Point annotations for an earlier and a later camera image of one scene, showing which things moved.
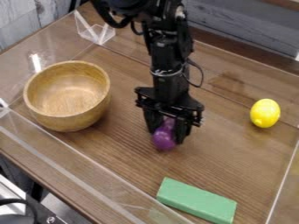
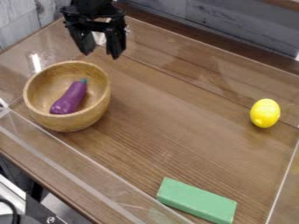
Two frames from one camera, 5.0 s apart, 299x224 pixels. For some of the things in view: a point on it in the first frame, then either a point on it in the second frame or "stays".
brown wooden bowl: x=66 y=94 stays
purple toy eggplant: x=163 y=137 -> x=73 y=100
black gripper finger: x=182 y=129 -> x=117 y=36
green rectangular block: x=197 y=201 stays
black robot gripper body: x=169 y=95 -> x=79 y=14
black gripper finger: x=154 y=119 -> x=83 y=38
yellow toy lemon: x=265 y=113 stays
